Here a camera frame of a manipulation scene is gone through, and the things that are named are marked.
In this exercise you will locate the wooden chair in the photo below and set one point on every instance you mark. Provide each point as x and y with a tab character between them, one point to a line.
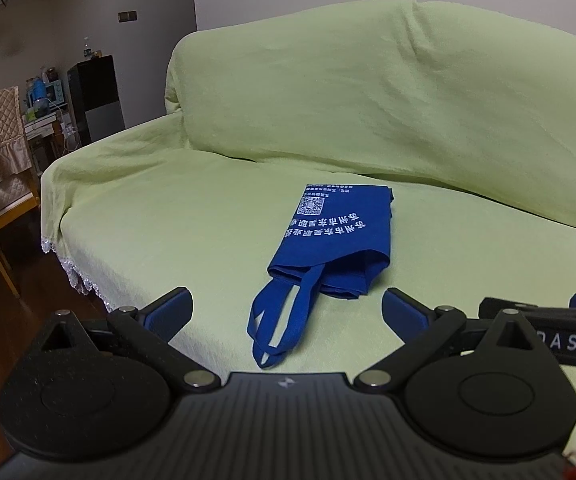
3	215

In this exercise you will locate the clear bottle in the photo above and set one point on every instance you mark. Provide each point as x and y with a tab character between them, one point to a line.
87	49

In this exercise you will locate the wall switch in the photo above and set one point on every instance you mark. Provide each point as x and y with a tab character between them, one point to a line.
127	16

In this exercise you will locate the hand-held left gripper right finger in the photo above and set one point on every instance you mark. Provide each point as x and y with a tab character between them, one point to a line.
403	312

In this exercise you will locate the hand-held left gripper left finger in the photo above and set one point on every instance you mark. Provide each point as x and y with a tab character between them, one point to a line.
170	312

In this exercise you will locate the blue shopping bag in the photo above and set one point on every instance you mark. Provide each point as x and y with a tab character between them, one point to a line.
335	245

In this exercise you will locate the black refrigerator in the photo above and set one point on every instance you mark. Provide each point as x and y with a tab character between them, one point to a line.
95	100

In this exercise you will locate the teal toaster oven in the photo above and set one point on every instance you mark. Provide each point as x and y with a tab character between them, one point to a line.
50	91

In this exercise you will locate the white side table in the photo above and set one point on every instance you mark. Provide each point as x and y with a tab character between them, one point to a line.
43	135

